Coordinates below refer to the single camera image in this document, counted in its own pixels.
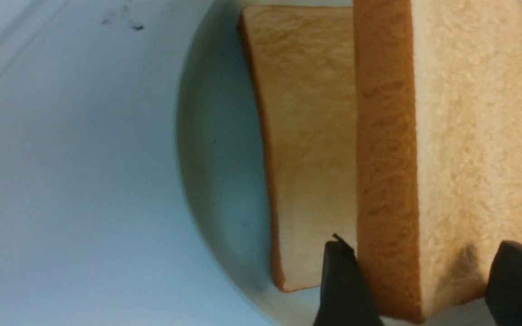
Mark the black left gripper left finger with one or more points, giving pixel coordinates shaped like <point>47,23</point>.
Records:
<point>345,299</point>

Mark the toast slice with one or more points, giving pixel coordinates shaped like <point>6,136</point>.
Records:
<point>302,65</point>
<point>439,148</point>

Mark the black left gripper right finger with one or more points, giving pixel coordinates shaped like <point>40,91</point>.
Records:
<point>503,295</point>

